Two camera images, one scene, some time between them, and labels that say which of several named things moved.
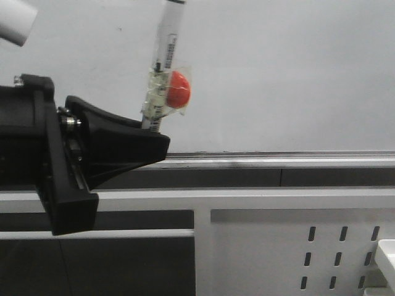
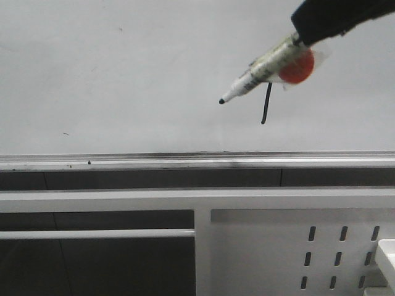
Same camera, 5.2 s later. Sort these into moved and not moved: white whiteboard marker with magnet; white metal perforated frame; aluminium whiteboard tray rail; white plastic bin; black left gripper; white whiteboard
Moved: black left gripper; white whiteboard marker with magnet
Not moved: white metal perforated frame; white plastic bin; aluminium whiteboard tray rail; white whiteboard
